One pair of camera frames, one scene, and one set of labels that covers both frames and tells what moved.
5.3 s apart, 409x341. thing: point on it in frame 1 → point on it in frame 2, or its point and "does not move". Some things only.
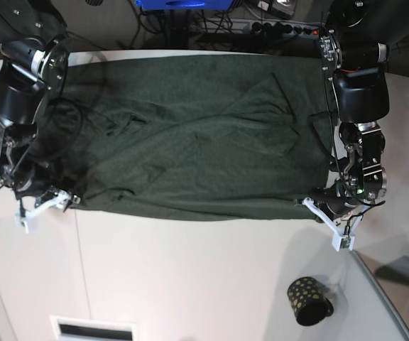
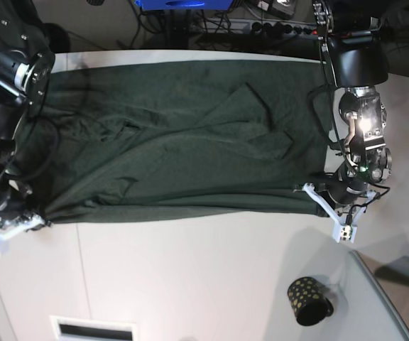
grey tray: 407,282 does not move
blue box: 177,5 does not move
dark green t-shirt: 192,136 does not move
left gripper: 33,202 → 18,216
